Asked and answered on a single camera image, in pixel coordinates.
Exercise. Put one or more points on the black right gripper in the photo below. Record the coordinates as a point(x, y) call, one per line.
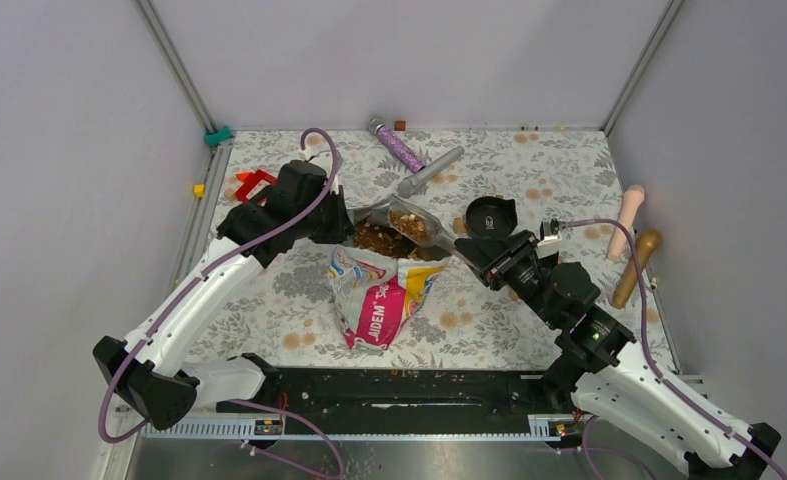
point(486, 250)

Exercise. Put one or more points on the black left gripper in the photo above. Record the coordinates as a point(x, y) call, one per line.
point(344, 226)

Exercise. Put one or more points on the clear plastic scoop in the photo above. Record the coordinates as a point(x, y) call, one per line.
point(427, 233)

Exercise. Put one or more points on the pet food bag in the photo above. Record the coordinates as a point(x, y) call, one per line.
point(378, 278)

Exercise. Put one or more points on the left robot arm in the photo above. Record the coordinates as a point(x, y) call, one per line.
point(148, 369)

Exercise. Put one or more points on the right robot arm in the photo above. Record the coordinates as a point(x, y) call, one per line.
point(604, 370)

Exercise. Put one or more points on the wooden bowl stand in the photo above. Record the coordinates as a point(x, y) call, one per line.
point(459, 226)

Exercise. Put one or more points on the black bowl fishbone print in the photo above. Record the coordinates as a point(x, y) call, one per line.
point(491, 217)

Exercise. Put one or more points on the red toy block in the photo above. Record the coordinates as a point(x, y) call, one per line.
point(253, 184)

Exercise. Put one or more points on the purple glitter microphone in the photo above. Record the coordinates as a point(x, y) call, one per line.
point(395, 145)

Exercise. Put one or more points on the teal clip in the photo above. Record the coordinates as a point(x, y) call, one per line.
point(216, 138)

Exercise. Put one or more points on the grey microphone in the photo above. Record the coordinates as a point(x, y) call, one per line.
point(411, 185)

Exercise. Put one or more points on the small yellow cube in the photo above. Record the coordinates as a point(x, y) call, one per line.
point(199, 191)

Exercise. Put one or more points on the pink microphone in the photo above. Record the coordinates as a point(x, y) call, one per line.
point(632, 199)

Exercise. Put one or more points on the gold microphone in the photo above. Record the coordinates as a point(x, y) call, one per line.
point(645, 245)

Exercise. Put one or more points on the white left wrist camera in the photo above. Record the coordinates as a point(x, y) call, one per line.
point(317, 156)

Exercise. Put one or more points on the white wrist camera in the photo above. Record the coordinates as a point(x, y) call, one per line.
point(317, 156)
point(550, 238)

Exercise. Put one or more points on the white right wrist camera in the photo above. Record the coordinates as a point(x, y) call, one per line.
point(550, 238)

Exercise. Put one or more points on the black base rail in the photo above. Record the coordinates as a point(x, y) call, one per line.
point(394, 403)

